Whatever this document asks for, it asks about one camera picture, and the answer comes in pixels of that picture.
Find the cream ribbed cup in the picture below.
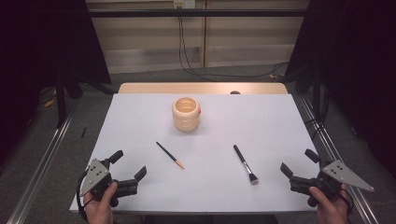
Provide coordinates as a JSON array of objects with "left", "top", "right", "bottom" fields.
[{"left": 171, "top": 96, "right": 202, "bottom": 133}]

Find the black horizontal bar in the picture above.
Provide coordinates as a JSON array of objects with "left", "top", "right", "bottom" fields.
[{"left": 88, "top": 8, "right": 308, "bottom": 19}]

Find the black curtain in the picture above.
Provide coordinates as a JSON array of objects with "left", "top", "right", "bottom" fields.
[
  {"left": 0, "top": 0, "right": 112, "bottom": 164},
  {"left": 283, "top": 0, "right": 396, "bottom": 180}
]

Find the black wall cable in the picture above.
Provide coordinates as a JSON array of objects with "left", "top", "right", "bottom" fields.
[
  {"left": 180, "top": 7, "right": 290, "bottom": 79},
  {"left": 177, "top": 7, "right": 217, "bottom": 83}
]

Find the black makeup brush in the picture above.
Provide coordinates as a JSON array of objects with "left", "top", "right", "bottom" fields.
[{"left": 233, "top": 144, "right": 260, "bottom": 186}]

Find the aluminium floor rail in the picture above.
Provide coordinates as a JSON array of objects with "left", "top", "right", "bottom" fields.
[
  {"left": 6, "top": 101, "right": 80, "bottom": 224},
  {"left": 299, "top": 95, "right": 380, "bottom": 224}
]

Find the black metal stand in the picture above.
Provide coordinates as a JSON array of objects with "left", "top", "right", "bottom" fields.
[
  {"left": 55, "top": 72, "right": 68, "bottom": 129},
  {"left": 312, "top": 67, "right": 322, "bottom": 121}
]

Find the white wall socket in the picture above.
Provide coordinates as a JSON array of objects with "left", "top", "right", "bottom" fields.
[{"left": 173, "top": 0, "right": 197, "bottom": 9}]

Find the thin black orange-tipped brush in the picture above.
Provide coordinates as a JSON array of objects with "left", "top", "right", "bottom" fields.
[{"left": 155, "top": 141, "right": 186, "bottom": 171}]

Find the person's left hand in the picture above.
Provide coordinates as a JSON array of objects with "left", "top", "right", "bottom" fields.
[{"left": 83, "top": 182, "right": 120, "bottom": 224}]

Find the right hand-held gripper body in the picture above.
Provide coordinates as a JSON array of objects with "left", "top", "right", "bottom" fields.
[{"left": 290, "top": 160, "right": 375, "bottom": 208}]

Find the white table mat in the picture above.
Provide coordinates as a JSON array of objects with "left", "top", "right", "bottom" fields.
[{"left": 68, "top": 92, "right": 344, "bottom": 216}]

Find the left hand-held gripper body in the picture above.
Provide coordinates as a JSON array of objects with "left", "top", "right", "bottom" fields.
[{"left": 78, "top": 159, "right": 139, "bottom": 208}]

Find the person's right hand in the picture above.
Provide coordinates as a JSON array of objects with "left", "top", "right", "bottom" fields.
[{"left": 308, "top": 183, "right": 351, "bottom": 224}]

